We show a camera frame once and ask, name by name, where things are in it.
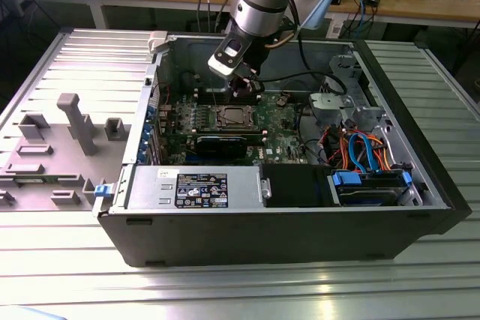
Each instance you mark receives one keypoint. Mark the silver CPU green edge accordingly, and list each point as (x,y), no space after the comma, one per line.
(234,114)

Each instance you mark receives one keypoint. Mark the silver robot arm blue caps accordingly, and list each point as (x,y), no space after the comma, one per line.
(262,5)

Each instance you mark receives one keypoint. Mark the round coin cell battery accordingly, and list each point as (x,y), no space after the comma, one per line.
(283,102)

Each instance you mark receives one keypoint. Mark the green motherboard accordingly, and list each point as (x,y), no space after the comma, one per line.
(285,136)

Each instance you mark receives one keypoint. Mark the silver metal drive cage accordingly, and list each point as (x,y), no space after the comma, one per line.
(330,106)

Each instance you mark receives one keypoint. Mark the black graphics card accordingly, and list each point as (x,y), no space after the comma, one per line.
(221,146)

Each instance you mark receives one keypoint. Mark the pale grey case latch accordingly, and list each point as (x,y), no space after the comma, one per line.
(157,42)

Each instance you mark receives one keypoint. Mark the small black adapter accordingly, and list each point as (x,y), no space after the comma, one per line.
(373,0)

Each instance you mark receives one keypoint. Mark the grey power supply unit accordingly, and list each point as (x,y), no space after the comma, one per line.
(150,185)

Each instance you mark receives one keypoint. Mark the hard disk in blue carrier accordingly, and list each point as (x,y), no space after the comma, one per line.
(369,196)

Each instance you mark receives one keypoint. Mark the black PC case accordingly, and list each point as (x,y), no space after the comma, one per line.
(262,237)

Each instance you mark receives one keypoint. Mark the blue case latch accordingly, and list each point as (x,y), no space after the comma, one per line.
(103,190)

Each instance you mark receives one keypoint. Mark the grey parts rack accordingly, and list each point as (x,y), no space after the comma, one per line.
(52,162)

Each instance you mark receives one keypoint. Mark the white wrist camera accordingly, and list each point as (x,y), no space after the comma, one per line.
(227,59)

